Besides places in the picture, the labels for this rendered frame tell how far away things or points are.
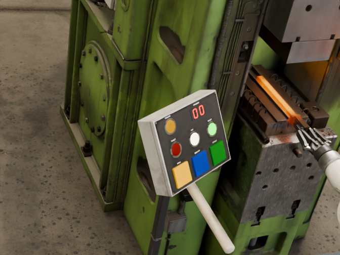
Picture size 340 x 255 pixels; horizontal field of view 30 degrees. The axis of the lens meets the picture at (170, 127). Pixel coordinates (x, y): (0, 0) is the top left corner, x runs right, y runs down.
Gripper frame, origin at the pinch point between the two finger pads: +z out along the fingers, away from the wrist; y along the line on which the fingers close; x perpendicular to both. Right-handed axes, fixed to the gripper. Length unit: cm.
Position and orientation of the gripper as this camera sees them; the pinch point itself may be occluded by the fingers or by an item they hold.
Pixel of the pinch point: (300, 125)
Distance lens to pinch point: 266.0
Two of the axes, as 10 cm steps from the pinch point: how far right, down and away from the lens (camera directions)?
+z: -3.7, -6.3, 6.8
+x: 1.7, -7.7, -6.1
